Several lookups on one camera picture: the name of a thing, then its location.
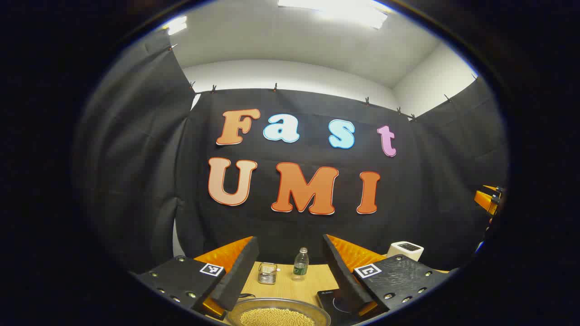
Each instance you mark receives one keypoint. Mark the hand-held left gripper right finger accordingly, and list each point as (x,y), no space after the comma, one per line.
(340,271)

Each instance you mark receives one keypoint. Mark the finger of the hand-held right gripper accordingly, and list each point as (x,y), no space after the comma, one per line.
(487,199)

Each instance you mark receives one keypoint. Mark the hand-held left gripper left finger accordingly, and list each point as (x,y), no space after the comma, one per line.
(240,276)

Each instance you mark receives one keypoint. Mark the stainless steel pot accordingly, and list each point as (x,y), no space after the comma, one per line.
(253,305)

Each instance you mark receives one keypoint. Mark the black induction cooktop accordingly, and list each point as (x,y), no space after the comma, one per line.
(333,303)

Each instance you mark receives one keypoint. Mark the clear plastic water bottle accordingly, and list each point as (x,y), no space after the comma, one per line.
(301,267)

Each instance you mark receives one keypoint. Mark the pile of soybeans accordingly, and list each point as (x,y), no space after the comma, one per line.
(276,318)

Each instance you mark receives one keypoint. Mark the white toaster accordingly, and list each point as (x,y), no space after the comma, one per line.
(398,250)

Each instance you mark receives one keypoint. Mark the black backdrop cloth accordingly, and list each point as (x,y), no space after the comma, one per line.
(149,181)

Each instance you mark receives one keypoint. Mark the row of black cloth clips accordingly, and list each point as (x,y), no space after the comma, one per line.
(274,87)

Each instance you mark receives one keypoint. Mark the large ceiling light panel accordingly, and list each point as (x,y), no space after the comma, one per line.
(335,10)

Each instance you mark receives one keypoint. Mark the small ceiling light panel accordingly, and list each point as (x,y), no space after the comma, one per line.
(176,25)

